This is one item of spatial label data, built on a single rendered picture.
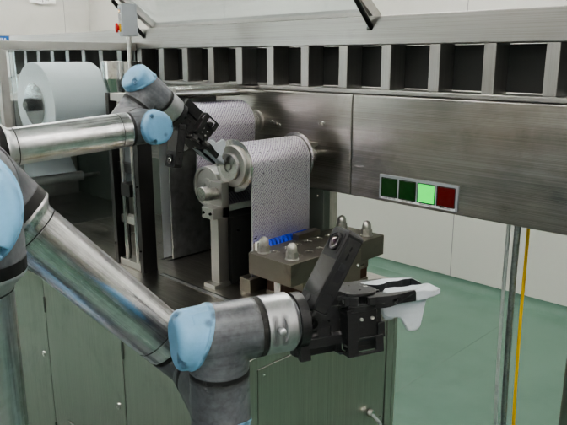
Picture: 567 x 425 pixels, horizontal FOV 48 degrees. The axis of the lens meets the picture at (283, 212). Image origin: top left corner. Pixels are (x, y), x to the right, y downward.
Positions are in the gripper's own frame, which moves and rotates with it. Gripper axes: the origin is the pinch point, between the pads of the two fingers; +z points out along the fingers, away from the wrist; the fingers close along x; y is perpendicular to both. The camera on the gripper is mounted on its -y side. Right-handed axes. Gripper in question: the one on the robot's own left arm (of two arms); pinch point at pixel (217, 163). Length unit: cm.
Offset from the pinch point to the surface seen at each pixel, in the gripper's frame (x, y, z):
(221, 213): -0.9, -10.6, 9.4
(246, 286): -8.9, -24.5, 23.8
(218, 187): 0.2, -4.9, 4.9
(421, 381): 14, -7, 186
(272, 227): -8.2, -6.2, 22.2
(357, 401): -34, -38, 61
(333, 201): 5, 21, 56
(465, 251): 65, 99, 270
